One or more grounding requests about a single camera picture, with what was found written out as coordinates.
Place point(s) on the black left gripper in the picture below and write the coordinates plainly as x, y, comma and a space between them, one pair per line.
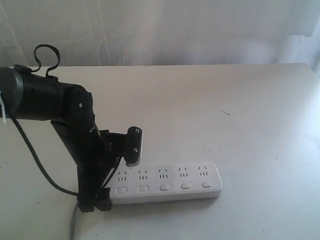
94, 152

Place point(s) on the white five-outlet power strip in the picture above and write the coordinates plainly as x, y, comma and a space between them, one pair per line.
165, 183

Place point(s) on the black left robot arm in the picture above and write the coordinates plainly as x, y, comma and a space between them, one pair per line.
69, 108

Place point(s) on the white zip tie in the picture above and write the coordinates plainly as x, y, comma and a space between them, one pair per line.
3, 109

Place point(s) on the white backdrop curtain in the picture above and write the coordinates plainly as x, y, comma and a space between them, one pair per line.
162, 32

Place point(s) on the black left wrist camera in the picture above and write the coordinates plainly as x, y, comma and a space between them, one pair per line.
133, 146

